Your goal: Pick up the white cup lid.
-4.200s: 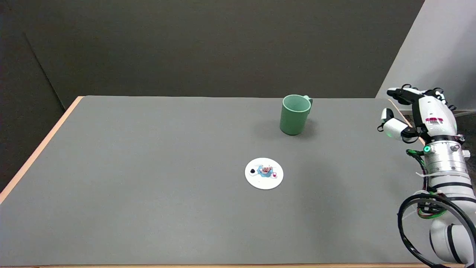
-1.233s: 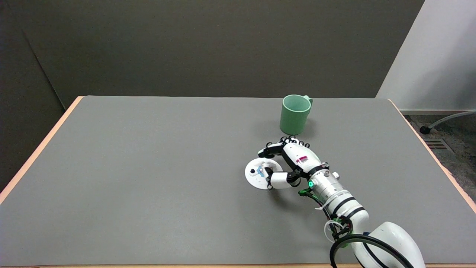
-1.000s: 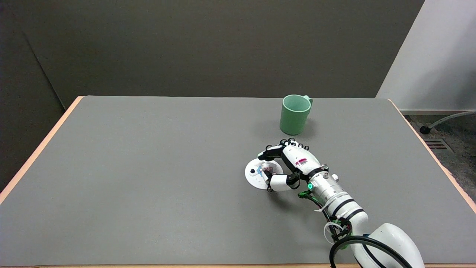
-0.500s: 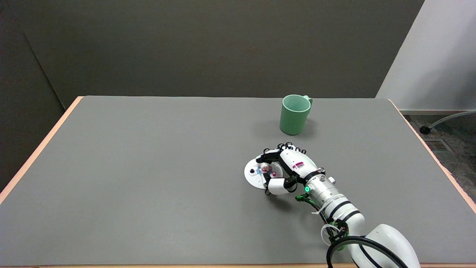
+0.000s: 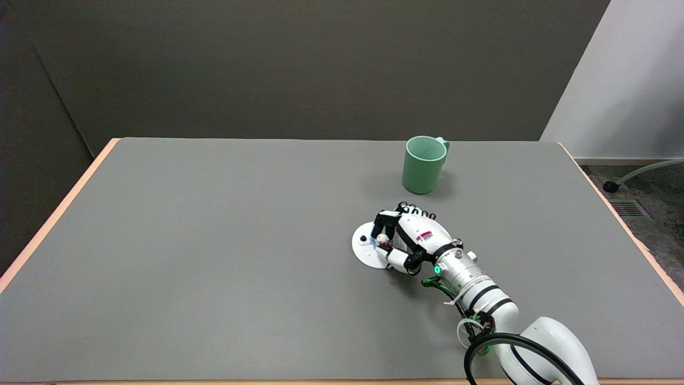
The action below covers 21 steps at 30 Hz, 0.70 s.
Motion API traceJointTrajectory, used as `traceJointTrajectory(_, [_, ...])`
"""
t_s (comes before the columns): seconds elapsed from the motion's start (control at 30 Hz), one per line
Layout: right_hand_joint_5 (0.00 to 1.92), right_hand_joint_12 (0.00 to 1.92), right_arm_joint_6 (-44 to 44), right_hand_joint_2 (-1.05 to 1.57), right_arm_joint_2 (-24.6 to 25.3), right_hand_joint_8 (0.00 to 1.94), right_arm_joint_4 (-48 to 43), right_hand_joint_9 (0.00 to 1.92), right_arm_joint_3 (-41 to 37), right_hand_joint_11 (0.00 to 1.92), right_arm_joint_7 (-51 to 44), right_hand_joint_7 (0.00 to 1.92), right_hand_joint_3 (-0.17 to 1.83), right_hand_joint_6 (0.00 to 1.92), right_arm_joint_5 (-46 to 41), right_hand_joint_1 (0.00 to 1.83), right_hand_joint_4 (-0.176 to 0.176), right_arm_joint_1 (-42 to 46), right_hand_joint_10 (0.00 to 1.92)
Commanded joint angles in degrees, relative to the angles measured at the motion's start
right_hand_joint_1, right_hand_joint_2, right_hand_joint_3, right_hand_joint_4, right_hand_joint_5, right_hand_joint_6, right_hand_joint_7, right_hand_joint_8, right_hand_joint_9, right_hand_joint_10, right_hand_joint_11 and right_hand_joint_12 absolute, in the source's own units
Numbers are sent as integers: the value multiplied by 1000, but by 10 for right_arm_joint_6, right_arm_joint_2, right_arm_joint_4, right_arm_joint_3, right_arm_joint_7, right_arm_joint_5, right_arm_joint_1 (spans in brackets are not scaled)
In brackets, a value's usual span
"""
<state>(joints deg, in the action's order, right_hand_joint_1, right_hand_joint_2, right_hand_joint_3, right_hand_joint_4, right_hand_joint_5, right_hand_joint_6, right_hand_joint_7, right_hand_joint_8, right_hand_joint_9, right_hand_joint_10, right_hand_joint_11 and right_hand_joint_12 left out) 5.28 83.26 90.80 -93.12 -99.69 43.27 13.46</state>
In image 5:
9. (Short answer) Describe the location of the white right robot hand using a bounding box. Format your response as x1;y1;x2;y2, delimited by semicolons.
370;202;463;275

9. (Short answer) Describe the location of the small white round plate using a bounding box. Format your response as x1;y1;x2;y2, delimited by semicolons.
352;223;390;270

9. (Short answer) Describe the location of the green plastic mug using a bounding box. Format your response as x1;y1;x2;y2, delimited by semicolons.
401;136;450;195

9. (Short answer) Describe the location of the floor vent grille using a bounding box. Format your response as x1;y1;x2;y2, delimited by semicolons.
608;199;652;220

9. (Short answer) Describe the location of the chair leg with black caster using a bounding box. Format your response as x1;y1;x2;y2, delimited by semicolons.
603;159;684;193

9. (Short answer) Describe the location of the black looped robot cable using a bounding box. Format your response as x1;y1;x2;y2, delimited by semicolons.
464;333;586;385

